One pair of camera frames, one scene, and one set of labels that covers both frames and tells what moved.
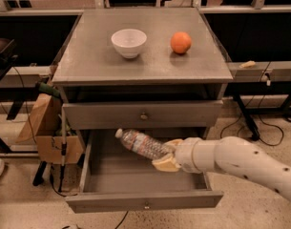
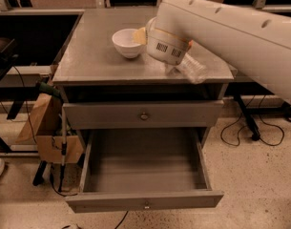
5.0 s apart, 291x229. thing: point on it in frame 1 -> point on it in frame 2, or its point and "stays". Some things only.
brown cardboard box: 45,123 stays
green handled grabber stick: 55,93 stays
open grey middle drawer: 114,179 stays
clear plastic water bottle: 145,144 -> 190,68
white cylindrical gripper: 184,156 -> 165,50
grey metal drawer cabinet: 157,71 stays
